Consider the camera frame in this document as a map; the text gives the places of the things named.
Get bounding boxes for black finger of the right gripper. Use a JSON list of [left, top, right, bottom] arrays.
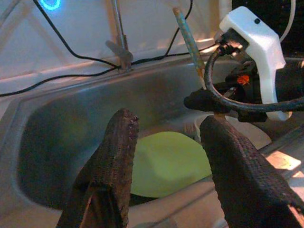
[[184, 89, 236, 114]]

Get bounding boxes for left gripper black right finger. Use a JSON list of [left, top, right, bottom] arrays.
[[199, 115, 304, 228]]

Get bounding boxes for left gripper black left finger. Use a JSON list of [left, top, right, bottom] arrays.
[[57, 108, 140, 228]]

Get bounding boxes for pale grey bowl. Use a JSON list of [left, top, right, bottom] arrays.
[[193, 113, 273, 152]]

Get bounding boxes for green round plate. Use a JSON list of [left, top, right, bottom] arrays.
[[130, 131, 212, 199]]

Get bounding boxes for stainless steel sink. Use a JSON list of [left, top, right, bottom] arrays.
[[0, 54, 304, 228]]

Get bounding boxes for metal faucet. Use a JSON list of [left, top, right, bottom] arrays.
[[105, 0, 134, 72]]

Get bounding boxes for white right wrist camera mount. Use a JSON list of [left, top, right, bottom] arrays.
[[218, 6, 293, 122]]

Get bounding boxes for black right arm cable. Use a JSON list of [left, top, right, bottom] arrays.
[[204, 45, 304, 113]]

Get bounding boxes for black power cable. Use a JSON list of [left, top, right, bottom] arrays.
[[0, 67, 121, 97], [32, 0, 121, 70], [131, 0, 219, 65]]

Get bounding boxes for white water hose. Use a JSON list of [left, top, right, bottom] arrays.
[[279, 0, 298, 41]]

